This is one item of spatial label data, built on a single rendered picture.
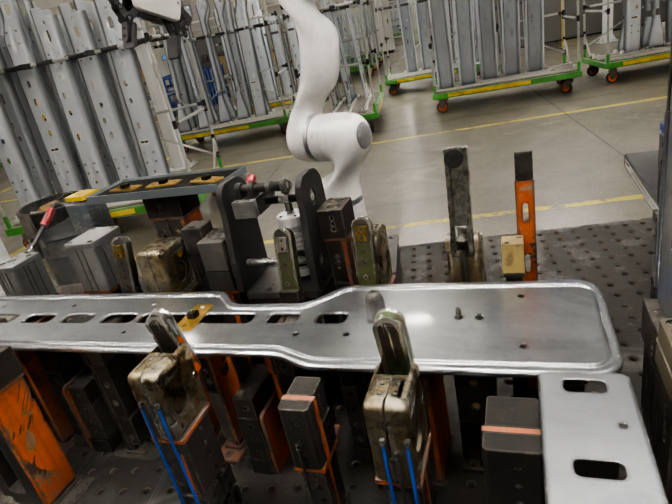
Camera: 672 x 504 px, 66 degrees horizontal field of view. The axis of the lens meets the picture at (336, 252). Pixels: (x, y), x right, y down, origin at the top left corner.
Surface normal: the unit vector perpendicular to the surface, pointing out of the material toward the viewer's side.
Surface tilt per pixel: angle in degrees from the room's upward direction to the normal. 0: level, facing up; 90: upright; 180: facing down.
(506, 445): 0
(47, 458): 90
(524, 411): 0
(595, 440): 0
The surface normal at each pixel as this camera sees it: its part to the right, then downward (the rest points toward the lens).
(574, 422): -0.18, -0.90
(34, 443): 0.94, -0.04
